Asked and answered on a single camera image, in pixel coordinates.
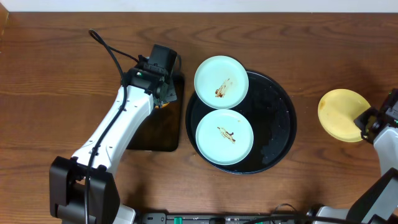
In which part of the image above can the yellow plate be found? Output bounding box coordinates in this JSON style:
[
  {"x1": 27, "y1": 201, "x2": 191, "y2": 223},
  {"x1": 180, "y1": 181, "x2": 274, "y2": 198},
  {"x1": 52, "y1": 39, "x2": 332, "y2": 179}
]
[{"x1": 318, "y1": 89, "x2": 371, "y2": 142}]

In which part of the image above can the mint green plate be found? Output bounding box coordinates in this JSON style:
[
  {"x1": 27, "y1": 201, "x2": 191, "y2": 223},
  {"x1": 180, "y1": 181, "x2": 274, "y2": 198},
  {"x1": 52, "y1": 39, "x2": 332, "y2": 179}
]
[
  {"x1": 195, "y1": 109, "x2": 254, "y2": 166},
  {"x1": 194, "y1": 55, "x2": 249, "y2": 109}
]

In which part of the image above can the green and yellow sponge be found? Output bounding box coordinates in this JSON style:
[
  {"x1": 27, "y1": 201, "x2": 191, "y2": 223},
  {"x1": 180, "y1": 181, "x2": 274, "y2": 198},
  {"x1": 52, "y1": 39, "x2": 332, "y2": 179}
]
[{"x1": 154, "y1": 102, "x2": 169, "y2": 109}]

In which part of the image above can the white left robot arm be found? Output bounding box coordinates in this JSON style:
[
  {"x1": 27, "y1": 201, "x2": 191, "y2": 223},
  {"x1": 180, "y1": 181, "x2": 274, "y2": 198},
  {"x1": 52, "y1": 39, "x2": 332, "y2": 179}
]
[{"x1": 49, "y1": 73, "x2": 155, "y2": 223}]

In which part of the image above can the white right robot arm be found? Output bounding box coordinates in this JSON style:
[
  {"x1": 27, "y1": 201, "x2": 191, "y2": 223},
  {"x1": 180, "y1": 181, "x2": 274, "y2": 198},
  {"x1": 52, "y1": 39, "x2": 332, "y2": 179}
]
[{"x1": 307, "y1": 88, "x2": 397, "y2": 223}]

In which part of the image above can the black rectangular water tray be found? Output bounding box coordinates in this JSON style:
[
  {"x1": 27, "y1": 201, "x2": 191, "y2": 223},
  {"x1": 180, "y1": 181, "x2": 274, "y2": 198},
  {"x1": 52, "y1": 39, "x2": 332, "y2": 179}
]
[{"x1": 127, "y1": 75, "x2": 185, "y2": 152}]

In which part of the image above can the black round serving tray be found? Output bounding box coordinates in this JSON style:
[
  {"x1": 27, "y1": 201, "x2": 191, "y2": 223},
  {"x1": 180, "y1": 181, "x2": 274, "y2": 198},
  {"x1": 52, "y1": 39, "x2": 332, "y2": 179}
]
[{"x1": 185, "y1": 68, "x2": 298, "y2": 175}]

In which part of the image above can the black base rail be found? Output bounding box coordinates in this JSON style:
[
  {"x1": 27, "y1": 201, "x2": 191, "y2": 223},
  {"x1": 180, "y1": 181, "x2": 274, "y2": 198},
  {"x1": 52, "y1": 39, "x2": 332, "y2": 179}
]
[{"x1": 136, "y1": 212, "x2": 312, "y2": 224}]

